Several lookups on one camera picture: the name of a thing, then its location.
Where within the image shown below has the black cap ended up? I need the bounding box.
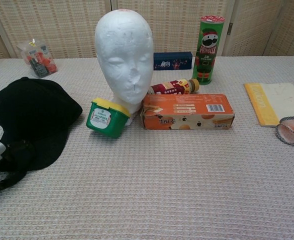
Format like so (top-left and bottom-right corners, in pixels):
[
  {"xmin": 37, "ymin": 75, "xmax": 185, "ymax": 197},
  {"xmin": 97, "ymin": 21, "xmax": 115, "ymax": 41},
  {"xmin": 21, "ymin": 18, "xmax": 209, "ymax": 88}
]
[{"xmin": 0, "ymin": 76, "xmax": 84, "ymax": 192}]

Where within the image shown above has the white foam mannequin head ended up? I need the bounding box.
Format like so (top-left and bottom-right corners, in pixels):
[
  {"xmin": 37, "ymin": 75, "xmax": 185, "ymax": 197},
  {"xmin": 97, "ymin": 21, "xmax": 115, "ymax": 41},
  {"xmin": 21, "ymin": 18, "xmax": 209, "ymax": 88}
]
[{"xmin": 94, "ymin": 8, "xmax": 154, "ymax": 126}]

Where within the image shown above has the green tub with yellow lid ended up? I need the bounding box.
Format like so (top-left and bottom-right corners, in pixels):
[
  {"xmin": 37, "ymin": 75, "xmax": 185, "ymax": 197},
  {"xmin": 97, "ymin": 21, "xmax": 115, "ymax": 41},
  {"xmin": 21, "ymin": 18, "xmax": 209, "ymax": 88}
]
[{"xmin": 85, "ymin": 97, "xmax": 132, "ymax": 139}]

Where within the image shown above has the woven beige folding screen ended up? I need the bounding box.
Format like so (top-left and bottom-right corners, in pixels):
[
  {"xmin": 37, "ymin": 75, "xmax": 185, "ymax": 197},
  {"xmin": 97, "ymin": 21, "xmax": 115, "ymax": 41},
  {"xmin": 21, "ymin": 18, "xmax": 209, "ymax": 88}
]
[{"xmin": 0, "ymin": 0, "xmax": 294, "ymax": 61}]

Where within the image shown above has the white waffle tablecloth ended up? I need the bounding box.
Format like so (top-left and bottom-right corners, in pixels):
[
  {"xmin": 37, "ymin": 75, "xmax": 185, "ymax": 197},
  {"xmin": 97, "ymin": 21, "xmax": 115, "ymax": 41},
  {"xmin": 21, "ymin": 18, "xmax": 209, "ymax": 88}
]
[{"xmin": 0, "ymin": 56, "xmax": 294, "ymax": 240}]

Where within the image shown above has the orange biscuit box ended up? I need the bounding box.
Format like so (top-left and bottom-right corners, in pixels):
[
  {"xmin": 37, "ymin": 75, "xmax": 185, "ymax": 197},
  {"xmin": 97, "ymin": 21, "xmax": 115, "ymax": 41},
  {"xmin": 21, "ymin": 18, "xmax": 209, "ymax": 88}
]
[{"xmin": 140, "ymin": 93, "xmax": 236, "ymax": 131}]

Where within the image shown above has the dark blue rectangular box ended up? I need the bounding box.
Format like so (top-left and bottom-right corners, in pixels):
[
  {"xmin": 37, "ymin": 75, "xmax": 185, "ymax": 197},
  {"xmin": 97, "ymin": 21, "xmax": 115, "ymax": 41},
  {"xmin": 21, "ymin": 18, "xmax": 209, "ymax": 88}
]
[{"xmin": 153, "ymin": 51, "xmax": 193, "ymax": 71}]

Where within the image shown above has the green Pringles can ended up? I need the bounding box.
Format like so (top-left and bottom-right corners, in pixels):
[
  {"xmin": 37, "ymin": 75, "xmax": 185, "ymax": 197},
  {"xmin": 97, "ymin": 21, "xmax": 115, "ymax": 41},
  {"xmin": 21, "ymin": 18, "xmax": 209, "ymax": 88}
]
[{"xmin": 192, "ymin": 14, "xmax": 227, "ymax": 86}]

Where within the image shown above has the yellow white notebook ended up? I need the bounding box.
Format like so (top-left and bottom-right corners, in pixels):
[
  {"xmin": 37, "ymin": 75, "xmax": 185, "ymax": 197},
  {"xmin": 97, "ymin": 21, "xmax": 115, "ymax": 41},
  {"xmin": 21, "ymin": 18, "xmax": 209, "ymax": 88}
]
[{"xmin": 243, "ymin": 82, "xmax": 294, "ymax": 128}]

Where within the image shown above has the pink cloth face mask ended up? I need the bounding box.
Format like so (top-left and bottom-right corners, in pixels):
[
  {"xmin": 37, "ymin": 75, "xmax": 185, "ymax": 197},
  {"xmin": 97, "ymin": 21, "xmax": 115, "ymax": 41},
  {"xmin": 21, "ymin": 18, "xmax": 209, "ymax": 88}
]
[{"xmin": 275, "ymin": 116, "xmax": 294, "ymax": 150}]

